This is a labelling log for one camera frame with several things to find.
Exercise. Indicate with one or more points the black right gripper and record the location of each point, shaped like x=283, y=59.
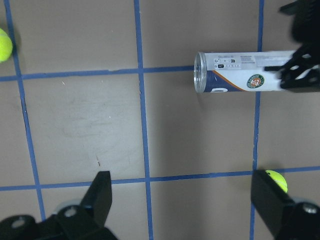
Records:
x=301, y=73

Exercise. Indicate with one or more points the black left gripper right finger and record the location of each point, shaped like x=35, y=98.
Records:
x=286, y=217

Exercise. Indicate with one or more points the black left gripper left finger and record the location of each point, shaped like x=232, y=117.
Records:
x=94, y=206

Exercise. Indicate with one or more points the white tennis ball can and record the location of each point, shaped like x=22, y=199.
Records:
x=238, y=71

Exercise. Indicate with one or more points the tennis ball far right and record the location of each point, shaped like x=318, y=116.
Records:
x=279, y=179

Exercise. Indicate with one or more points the tennis ball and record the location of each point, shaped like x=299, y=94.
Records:
x=6, y=46
x=279, y=179

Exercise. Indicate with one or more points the tennis ball centre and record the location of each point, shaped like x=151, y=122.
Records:
x=6, y=46

